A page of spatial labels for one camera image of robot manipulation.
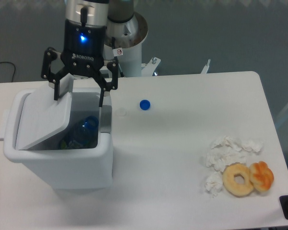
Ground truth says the large crumpled white tissue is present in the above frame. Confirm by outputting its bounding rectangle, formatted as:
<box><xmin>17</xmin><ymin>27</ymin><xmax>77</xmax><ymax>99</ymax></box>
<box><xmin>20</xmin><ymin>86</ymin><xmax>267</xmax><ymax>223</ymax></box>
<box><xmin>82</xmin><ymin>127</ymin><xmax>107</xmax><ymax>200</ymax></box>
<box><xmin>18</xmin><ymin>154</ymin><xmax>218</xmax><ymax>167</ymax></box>
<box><xmin>205</xmin><ymin>136</ymin><xmax>264</xmax><ymax>172</ymax></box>

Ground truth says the orange glazed twisted bun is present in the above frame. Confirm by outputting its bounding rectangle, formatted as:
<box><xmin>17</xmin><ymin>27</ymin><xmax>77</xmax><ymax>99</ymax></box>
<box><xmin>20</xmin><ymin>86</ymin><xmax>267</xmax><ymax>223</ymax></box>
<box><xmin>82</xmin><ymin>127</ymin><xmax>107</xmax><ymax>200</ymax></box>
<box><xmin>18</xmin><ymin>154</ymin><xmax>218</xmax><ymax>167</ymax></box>
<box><xmin>249</xmin><ymin>161</ymin><xmax>274</xmax><ymax>192</ymax></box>

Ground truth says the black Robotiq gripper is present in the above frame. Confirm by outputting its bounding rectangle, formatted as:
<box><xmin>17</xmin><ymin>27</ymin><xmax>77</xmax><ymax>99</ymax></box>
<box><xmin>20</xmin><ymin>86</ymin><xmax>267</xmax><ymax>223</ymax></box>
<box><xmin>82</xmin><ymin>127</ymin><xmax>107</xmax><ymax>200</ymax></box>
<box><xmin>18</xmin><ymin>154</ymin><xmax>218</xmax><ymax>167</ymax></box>
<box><xmin>41</xmin><ymin>20</ymin><xmax>119</xmax><ymax>107</ymax></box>

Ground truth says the white metal base frame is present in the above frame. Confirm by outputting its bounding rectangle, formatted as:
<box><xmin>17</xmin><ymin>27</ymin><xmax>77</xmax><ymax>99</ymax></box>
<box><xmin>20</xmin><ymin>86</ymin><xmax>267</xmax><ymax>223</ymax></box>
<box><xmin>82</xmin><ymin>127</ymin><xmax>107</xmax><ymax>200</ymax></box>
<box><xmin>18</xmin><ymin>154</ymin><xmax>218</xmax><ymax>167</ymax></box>
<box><xmin>103</xmin><ymin>57</ymin><xmax>212</xmax><ymax>79</ymax></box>

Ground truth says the black cable on floor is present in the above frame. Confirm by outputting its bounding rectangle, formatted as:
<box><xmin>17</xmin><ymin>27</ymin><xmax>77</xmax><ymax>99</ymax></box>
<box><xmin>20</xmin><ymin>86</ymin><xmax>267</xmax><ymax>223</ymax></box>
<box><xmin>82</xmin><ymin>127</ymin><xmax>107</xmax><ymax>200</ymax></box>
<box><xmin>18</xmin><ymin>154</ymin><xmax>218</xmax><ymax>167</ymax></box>
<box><xmin>0</xmin><ymin>61</ymin><xmax>16</xmax><ymax>83</ymax></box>

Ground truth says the plain ring doughnut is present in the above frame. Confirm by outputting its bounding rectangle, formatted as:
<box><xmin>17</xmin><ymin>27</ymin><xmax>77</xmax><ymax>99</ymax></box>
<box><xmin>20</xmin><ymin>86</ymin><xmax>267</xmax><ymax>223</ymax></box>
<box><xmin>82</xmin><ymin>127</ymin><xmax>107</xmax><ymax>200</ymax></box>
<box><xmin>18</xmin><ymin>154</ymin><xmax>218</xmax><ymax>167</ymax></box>
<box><xmin>222</xmin><ymin>163</ymin><xmax>254</xmax><ymax>196</ymax></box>

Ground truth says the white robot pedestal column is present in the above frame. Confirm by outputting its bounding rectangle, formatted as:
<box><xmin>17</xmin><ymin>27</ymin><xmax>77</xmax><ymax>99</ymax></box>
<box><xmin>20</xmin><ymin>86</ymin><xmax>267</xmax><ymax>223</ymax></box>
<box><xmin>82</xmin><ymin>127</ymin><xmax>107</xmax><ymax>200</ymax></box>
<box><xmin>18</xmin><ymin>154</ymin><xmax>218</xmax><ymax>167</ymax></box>
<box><xmin>104</xmin><ymin>12</ymin><xmax>148</xmax><ymax>77</ymax></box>

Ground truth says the blue plastic bottle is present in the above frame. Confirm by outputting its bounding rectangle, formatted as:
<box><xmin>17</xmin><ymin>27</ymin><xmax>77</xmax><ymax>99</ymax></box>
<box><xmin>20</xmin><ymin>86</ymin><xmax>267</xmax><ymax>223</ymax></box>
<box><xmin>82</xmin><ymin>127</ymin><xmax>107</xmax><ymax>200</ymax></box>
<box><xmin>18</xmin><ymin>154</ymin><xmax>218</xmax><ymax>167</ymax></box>
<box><xmin>59</xmin><ymin>115</ymin><xmax>99</xmax><ymax>150</ymax></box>

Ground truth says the white hinged trash can lid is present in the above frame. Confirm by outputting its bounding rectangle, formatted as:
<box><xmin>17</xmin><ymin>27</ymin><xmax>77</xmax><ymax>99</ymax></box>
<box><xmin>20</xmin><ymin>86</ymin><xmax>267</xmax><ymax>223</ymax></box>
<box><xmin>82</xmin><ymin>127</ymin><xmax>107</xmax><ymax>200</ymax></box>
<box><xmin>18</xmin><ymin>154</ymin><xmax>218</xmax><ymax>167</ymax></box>
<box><xmin>15</xmin><ymin>74</ymin><xmax>74</xmax><ymax>150</ymax></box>

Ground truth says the small crumpled white tissue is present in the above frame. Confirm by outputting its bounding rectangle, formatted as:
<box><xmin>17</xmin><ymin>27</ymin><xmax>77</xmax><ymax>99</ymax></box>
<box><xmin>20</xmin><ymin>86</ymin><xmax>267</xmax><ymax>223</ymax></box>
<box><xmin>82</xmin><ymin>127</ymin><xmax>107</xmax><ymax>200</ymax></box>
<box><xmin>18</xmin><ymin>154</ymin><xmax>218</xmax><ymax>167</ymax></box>
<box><xmin>204</xmin><ymin>172</ymin><xmax>223</xmax><ymax>197</ymax></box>

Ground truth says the white plastic trash can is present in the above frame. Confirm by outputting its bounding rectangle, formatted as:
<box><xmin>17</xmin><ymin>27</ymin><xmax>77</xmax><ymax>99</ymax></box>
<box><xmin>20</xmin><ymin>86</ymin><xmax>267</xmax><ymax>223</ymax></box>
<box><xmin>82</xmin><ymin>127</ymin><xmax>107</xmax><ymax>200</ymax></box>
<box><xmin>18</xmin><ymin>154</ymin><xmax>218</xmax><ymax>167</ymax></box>
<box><xmin>3</xmin><ymin>88</ymin><xmax>113</xmax><ymax>189</ymax></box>

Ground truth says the white bottle cap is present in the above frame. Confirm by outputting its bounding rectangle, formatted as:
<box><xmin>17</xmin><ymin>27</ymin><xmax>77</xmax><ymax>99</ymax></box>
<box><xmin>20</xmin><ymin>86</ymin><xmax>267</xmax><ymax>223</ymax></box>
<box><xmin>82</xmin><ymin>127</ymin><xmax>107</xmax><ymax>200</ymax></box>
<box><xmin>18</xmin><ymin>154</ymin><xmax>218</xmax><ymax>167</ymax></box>
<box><xmin>116</xmin><ymin>108</ymin><xmax>127</xmax><ymax>116</ymax></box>

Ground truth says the blue bottle cap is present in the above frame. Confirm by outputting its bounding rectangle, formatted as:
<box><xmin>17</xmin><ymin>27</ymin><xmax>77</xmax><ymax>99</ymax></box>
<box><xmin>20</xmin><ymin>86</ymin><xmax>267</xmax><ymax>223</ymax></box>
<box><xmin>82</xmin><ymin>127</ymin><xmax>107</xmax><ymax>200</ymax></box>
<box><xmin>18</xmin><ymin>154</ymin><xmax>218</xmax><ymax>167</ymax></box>
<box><xmin>139</xmin><ymin>99</ymin><xmax>151</xmax><ymax>111</ymax></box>

